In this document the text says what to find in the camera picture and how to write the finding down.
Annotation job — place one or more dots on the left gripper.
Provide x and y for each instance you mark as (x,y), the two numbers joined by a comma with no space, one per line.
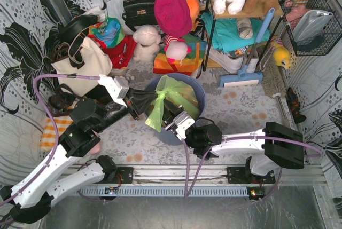
(132,104)

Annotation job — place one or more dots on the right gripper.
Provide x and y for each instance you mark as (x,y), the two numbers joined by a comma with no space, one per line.
(172,117)

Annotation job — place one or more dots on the green trash bag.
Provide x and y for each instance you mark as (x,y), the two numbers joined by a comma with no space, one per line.
(177,89)

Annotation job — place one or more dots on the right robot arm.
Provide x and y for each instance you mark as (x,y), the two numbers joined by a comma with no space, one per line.
(274,146)

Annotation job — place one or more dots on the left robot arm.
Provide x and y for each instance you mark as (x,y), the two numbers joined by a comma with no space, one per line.
(33,198)

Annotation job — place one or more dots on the rainbow striped bag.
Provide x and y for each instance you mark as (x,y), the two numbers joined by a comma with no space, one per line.
(188,65)

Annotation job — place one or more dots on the cream canvas tote bag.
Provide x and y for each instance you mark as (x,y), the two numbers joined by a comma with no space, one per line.
(95,63)

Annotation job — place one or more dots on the dark brown bag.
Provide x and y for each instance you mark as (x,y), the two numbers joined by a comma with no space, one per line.
(59,104)

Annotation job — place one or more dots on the red cloth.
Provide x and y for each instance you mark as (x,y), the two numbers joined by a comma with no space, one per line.
(121,54)

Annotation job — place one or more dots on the pink white plush doll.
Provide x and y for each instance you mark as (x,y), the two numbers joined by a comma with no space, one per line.
(176,49)

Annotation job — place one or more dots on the cream plush sheep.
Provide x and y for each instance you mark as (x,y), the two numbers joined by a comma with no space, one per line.
(148,39)

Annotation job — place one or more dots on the pink case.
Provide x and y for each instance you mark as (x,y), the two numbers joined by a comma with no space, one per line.
(95,150)

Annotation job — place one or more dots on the white sneaker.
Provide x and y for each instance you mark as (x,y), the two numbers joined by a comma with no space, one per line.
(233,65)

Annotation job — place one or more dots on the colourful scarf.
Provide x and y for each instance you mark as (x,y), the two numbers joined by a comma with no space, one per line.
(107,34)

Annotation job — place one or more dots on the black leather handbag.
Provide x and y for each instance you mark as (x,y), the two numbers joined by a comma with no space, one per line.
(138,13)

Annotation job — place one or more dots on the teal cloth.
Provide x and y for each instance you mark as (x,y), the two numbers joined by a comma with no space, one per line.
(226,38)

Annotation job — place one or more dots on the magenta hat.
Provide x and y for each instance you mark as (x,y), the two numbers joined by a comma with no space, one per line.
(173,17)

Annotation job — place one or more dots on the orange checkered cloth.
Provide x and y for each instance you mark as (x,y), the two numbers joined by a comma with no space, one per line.
(48,137)

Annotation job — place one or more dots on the orange plush toy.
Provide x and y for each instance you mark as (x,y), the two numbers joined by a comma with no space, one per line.
(194,8)

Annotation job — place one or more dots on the wooden broom stick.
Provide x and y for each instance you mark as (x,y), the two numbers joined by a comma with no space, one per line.
(279,87)

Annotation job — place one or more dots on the yellow plush duck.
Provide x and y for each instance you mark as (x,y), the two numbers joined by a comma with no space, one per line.
(281,54)

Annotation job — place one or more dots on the black orange toy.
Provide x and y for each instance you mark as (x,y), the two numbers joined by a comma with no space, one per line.
(294,106)

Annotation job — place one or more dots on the black metal shelf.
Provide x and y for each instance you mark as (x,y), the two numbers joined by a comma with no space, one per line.
(244,27)

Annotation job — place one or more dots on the silver pouch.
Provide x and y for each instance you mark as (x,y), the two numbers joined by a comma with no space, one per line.
(311,24)

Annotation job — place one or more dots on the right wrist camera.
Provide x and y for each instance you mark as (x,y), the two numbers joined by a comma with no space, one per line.
(180,124)

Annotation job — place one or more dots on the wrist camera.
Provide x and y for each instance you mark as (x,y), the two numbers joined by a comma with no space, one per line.
(180,124)
(116,87)

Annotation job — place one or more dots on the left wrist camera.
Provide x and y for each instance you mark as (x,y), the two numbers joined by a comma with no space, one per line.
(116,87)

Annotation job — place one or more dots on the aluminium rail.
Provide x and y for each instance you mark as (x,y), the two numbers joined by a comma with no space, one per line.
(209,175)

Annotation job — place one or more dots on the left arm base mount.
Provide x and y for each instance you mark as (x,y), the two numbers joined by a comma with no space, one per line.
(123,175)

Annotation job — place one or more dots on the grey cable duct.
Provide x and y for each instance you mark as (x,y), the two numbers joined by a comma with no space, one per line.
(164,191)

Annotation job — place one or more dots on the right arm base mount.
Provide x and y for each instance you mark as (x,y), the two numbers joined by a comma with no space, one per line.
(243,175)

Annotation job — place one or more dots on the black wire basket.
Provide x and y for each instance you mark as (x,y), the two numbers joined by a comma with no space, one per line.
(326,40)

